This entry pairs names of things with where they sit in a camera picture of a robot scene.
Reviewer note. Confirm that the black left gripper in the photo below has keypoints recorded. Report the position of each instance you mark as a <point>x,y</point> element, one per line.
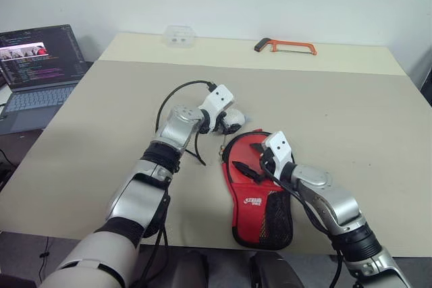
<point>218,127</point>

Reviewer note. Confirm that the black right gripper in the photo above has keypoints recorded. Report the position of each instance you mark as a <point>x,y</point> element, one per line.
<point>268,163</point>

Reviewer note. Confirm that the black and red paddle case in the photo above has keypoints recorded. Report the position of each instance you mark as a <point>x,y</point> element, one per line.
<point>249,214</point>

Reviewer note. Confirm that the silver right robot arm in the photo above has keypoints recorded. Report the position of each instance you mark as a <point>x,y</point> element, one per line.
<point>334,200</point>

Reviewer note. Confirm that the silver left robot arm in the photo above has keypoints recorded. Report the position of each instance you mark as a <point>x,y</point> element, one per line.
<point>141,193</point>

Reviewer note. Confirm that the clear plastic box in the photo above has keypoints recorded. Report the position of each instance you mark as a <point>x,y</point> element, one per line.
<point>180,35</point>

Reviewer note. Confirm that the orange hacksaw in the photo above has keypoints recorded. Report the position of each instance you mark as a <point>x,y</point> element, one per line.
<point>293,44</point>

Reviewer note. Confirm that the dark rounded shape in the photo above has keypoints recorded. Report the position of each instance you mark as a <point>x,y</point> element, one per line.
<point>276,272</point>

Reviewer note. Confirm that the grey open laptop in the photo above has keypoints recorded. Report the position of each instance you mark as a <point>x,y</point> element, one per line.
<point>37,79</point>

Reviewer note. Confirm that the dark upright panel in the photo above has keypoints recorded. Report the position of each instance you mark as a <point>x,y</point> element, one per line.
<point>424,75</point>

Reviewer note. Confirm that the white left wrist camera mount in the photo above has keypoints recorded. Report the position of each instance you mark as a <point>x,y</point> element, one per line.
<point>217,99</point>

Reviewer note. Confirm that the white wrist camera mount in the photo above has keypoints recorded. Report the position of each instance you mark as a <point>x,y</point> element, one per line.
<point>217,99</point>
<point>281,153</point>

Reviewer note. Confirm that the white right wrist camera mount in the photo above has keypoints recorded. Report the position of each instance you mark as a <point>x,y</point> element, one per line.
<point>281,153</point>

